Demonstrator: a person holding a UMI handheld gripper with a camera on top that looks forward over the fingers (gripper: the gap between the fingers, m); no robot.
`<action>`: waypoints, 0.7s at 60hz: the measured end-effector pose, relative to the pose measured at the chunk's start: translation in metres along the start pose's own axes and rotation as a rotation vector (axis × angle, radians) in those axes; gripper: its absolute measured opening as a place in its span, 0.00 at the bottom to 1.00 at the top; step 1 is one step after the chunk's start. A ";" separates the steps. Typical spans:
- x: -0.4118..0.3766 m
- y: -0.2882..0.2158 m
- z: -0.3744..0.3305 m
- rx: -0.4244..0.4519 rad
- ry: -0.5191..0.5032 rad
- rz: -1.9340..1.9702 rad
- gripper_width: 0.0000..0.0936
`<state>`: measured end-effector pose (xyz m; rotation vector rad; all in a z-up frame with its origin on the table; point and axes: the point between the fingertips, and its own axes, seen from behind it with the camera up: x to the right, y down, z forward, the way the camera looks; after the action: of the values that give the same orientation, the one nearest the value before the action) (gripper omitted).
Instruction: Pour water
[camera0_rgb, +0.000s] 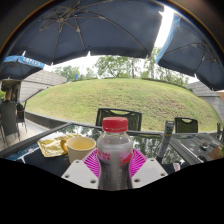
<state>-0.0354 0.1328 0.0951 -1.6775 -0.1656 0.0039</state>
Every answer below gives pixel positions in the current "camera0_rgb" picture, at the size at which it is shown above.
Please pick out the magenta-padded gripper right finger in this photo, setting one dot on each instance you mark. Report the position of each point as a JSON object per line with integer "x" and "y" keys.
{"x": 148, "y": 173}

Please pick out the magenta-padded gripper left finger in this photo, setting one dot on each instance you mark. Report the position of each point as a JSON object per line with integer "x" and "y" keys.
{"x": 81, "y": 175}

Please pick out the clear red-capped drink bottle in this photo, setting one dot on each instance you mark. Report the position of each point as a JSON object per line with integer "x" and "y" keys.
{"x": 113, "y": 146}

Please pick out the dark slatted plastic chair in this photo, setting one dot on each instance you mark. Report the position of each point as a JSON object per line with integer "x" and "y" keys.
{"x": 133, "y": 119}
{"x": 219, "y": 130}
{"x": 186, "y": 126}

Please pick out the small dark bowl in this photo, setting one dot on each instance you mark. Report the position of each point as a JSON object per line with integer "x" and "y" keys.
{"x": 204, "y": 145}

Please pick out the grey wicker chair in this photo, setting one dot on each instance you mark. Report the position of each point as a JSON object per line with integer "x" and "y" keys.
{"x": 8, "y": 116}
{"x": 21, "y": 115}

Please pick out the person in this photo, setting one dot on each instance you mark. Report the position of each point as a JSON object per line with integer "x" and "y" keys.
{"x": 8, "y": 94}

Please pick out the dark blue parasol, light-blue edge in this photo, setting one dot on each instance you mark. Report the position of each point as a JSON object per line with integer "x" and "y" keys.
{"x": 196, "y": 56}

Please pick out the blue parasol with white print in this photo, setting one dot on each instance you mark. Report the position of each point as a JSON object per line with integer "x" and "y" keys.
{"x": 16, "y": 66}

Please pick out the large dark blue parasol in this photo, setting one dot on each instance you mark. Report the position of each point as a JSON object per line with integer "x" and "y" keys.
{"x": 86, "y": 26}

